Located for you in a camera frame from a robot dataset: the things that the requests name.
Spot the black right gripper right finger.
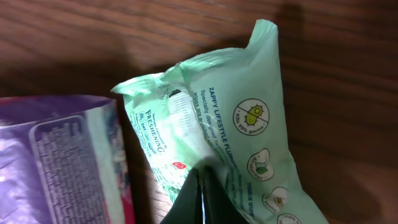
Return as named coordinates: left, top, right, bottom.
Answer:
left=203, top=166, right=249, bottom=224

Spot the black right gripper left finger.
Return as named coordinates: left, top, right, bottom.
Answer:
left=160, top=169, right=203, bottom=224

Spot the mint green wipes packet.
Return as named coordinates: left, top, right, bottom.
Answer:
left=113, top=19, right=326, bottom=223

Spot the purple Carefree pad pack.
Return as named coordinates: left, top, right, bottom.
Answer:
left=1, top=95, right=136, bottom=224

